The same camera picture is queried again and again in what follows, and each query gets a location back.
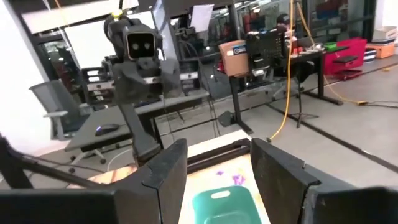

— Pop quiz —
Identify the black desk leg stand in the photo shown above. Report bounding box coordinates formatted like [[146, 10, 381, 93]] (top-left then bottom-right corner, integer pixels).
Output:
[[216, 76, 254, 135]]

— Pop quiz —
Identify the black tripod stand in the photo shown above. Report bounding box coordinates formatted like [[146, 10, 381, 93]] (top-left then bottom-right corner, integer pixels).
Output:
[[288, 79, 320, 129]]

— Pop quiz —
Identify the orange storage box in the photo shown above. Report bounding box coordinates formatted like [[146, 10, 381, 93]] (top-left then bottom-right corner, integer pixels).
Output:
[[366, 42, 396, 60]]

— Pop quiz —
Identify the large white lit screen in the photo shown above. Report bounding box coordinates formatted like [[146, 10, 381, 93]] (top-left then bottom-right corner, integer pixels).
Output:
[[63, 17, 125, 70]]

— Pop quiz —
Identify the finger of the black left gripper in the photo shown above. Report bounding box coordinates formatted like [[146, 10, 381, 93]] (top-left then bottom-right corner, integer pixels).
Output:
[[112, 60, 149, 104], [160, 58, 183, 98]]

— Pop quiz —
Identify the black work table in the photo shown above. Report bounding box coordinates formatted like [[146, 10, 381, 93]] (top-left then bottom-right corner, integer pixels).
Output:
[[290, 46, 345, 106]]

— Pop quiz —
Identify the teal plastic bin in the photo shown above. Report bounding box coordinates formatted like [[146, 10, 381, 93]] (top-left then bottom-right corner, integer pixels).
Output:
[[191, 185, 264, 224]]

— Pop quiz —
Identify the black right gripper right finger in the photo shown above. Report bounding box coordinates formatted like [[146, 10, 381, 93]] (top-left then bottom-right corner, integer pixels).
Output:
[[250, 138, 398, 224]]

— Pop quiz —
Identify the yellow extension cable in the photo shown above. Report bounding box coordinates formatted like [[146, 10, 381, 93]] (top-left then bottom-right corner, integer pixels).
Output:
[[266, 0, 369, 143]]

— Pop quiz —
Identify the red tool cabinet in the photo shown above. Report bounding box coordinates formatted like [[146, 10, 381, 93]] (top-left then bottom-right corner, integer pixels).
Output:
[[323, 37, 368, 77]]

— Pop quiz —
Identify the brown cardboard box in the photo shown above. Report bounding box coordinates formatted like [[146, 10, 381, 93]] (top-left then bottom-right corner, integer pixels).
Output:
[[218, 39, 250, 78]]

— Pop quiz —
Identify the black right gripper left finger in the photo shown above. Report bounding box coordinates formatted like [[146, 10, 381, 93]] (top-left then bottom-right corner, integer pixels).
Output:
[[0, 138, 189, 224]]

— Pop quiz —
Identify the hanging white paper sheet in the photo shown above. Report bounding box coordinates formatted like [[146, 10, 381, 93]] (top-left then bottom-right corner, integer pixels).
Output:
[[190, 3, 215, 33]]

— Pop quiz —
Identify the person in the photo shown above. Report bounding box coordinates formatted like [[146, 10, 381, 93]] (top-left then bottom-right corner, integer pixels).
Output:
[[275, 13, 290, 34]]

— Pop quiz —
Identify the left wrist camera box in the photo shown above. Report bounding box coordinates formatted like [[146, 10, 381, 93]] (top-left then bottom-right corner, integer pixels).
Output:
[[125, 24, 157, 61]]

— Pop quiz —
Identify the angled side monitor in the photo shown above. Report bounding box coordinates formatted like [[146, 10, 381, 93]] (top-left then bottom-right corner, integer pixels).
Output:
[[151, 0, 175, 43]]

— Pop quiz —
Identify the grey office chair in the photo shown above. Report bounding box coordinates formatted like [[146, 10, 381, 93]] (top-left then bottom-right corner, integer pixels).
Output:
[[29, 79, 108, 166]]

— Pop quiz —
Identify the grey desk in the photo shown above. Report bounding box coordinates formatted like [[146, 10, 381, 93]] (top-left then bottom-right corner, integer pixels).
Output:
[[63, 89, 210, 154]]

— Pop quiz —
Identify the black computer mouse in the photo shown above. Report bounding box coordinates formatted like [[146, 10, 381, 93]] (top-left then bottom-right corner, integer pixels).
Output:
[[94, 123, 121, 137]]

